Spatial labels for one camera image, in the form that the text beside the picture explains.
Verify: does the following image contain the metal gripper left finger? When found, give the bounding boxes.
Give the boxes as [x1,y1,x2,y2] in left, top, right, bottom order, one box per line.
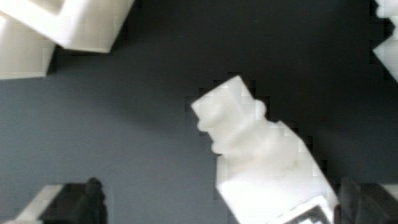
[13,176,109,224]

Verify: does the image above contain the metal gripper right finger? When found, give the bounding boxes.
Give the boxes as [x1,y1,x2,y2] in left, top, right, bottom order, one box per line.
[335,178,398,224]

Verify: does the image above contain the white square table top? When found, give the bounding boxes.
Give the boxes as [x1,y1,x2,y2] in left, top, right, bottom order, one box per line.
[0,0,134,80]

